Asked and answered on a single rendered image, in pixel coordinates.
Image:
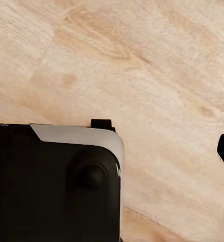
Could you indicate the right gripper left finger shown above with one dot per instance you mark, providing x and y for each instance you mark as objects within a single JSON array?
[{"x": 8, "y": 150}]

